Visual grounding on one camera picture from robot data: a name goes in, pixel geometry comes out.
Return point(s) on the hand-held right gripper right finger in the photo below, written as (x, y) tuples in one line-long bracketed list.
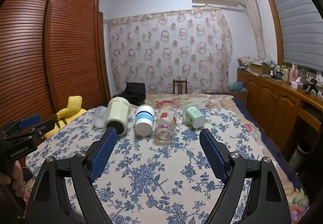
[(213, 154)]

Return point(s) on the pink tissue box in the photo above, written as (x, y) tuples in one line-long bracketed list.
[(297, 84)]

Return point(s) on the wooden sideboard cabinet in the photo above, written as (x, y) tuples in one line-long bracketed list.
[(275, 103)]

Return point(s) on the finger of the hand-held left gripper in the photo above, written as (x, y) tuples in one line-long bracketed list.
[(43, 128), (29, 121)]

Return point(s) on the small clear plastic cup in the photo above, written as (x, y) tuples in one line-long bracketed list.
[(99, 118)]

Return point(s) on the white blue striped cup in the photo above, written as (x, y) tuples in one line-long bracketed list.
[(143, 127)]

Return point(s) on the pale green mug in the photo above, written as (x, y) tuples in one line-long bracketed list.
[(194, 115)]

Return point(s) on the yellow plush toy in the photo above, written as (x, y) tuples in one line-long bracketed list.
[(73, 105)]

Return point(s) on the white bottle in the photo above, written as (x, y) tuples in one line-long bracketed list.
[(286, 75)]

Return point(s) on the dark wooden chair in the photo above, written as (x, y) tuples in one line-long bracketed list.
[(180, 86)]

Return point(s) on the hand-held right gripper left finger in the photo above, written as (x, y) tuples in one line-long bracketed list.
[(103, 156)]

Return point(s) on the green bottle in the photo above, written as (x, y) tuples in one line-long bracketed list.
[(302, 74)]

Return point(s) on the clear glass cup red flowers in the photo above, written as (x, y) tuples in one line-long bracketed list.
[(166, 116)]

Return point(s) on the person's left hand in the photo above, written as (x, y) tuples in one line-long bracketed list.
[(19, 174)]

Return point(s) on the blue cloth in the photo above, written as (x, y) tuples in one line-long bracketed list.
[(238, 86)]

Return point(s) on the brown slatted wardrobe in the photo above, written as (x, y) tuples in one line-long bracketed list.
[(50, 50)]

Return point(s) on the blue floral blanket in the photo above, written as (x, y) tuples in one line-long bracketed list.
[(156, 176)]

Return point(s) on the grey window blind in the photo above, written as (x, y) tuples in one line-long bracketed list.
[(300, 24)]

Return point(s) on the small black tripod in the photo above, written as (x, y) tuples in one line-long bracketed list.
[(311, 86)]

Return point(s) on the pink bottle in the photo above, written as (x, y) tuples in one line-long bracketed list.
[(294, 72)]

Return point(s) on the tied pale floral curtain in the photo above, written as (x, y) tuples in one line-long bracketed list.
[(254, 19)]

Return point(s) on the grey trash bin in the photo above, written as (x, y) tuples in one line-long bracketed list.
[(300, 154)]

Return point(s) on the black bag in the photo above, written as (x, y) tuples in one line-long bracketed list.
[(135, 91)]

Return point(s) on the cardboard box of papers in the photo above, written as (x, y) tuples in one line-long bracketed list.
[(257, 67)]

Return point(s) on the large cream cup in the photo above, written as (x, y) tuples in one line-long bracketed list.
[(117, 115)]

